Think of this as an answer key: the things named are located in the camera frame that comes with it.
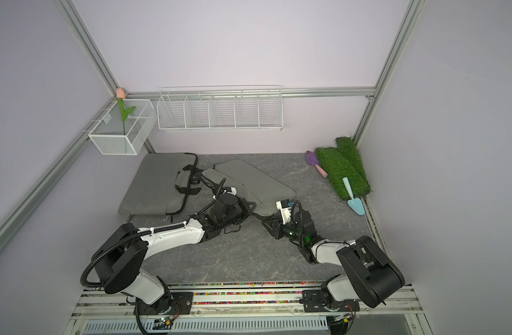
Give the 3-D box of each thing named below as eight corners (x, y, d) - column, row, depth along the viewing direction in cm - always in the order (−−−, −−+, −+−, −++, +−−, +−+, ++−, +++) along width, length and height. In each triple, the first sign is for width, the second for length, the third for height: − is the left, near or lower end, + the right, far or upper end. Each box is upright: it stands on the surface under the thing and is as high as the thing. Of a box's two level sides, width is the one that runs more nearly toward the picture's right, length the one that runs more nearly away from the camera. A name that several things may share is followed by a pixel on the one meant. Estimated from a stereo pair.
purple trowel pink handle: (319, 179, 113) (321, 175, 110) (303, 155, 124) (304, 151, 121) (326, 176, 114) (328, 172, 111) (310, 153, 125) (310, 150, 122)
